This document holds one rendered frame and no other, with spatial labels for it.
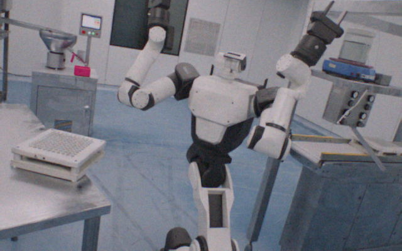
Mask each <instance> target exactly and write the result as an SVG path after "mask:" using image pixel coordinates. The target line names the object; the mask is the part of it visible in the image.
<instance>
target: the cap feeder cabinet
mask: <svg viewBox="0 0 402 251"><path fill-rule="evenodd" d="M45 65H46V63H45V62H39V61H36V63H35V65H34V67H33V69H32V77H31V96H30V110H31V111H32V112H33V113H34V114H35V115H36V116H37V118H38V119H39V120H40V121H41V123H42V124H43V125H44V126H45V127H46V128H47V129H50V128H52V129H57V130H61V131H65V132H71V133H73V134H78V135H81V136H87V137H92V130H93V123H94V112H95V101H96V95H97V84H98V79H99V77H98V75H97V73H96V71H95V69H91V71H90V76H89V77H81V76H75V75H74V68H75V67H73V66H67V65H65V67H66V68H57V70H55V68H53V67H48V66H45Z"/></svg>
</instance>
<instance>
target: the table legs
mask: <svg viewBox="0 0 402 251"><path fill-rule="evenodd" d="M100 222H101V216H98V217H92V218H88V219H85V221H84V232H83V238H82V249H81V251H97V243H98V238H99V228H100ZM17 239H18V236H15V237H11V241H17Z"/></svg>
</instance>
